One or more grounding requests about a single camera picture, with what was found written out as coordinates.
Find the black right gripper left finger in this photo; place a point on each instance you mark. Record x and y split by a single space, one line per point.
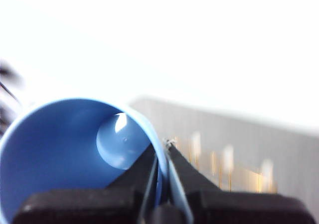
99 205

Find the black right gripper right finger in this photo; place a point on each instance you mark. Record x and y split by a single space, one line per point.
224 206

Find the blue ribbed cup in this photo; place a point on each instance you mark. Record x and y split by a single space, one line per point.
54 144

